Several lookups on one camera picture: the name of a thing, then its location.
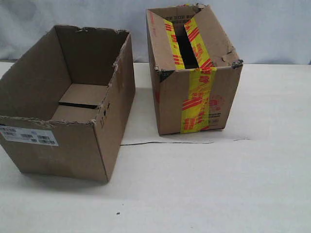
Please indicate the cardboard box with yellow tape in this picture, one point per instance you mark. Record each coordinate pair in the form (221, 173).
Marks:
(195, 70)

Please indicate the brown cardboard box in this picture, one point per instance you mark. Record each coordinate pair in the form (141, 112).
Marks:
(64, 104)

